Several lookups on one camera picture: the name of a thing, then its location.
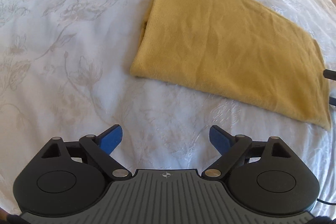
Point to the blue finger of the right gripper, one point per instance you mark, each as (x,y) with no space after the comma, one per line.
(332,101)
(329,74)

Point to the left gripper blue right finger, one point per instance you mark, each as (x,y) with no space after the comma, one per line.
(232,149)

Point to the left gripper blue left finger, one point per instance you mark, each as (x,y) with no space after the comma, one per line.
(98,150)

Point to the mustard yellow knit garment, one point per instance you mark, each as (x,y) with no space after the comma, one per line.
(237,49)

